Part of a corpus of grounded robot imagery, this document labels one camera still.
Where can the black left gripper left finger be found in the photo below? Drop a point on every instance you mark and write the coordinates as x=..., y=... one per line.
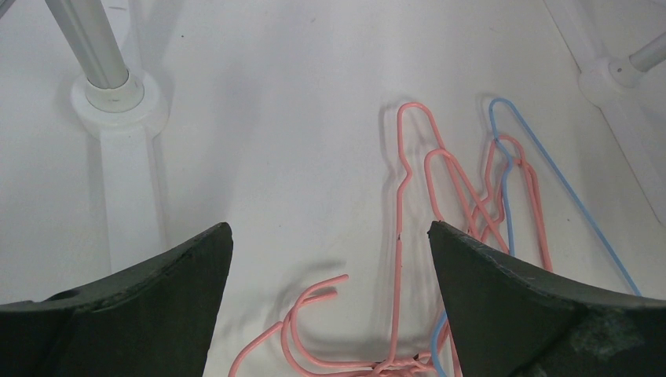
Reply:
x=156, y=318

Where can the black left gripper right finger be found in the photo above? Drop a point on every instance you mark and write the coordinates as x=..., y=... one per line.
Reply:
x=511, y=318

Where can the metal clothes rack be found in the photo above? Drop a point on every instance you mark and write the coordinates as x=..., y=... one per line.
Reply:
x=278, y=117

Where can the pink wire hanger middle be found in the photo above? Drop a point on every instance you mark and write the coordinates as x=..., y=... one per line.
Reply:
x=458, y=177

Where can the pink wire hanger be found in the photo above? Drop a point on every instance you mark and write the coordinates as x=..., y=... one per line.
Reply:
x=458, y=177
x=398, y=234
x=500, y=167

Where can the pink wire hanger left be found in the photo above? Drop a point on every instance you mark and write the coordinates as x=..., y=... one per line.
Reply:
x=398, y=234

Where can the pink wire hanger right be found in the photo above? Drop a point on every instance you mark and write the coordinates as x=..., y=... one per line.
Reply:
x=500, y=167

